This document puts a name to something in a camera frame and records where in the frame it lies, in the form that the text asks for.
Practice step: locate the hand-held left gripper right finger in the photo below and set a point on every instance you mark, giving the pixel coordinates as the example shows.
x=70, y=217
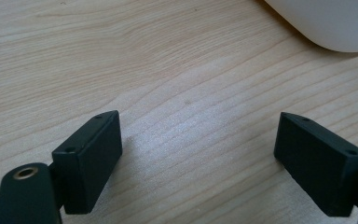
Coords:
x=320, y=168

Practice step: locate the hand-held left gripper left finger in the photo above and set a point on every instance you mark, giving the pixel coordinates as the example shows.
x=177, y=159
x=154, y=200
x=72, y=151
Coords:
x=90, y=161

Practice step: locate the white plastic bin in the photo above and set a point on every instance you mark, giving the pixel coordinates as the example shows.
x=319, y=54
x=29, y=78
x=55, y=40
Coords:
x=329, y=21

